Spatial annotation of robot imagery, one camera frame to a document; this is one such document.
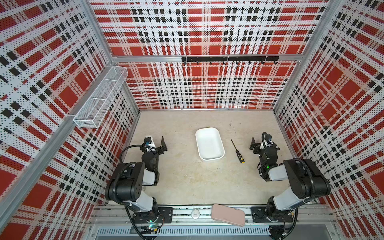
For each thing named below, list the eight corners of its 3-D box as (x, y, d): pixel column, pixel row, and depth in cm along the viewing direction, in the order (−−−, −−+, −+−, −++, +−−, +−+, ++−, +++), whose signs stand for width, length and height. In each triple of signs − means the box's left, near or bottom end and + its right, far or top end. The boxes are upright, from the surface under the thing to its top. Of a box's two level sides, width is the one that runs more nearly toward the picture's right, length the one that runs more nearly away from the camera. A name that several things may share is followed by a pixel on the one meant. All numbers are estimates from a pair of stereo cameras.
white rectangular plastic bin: (201, 165, 93) (201, 161, 88) (195, 134, 109) (195, 129, 104) (227, 161, 95) (228, 156, 90) (217, 131, 111) (217, 126, 106)
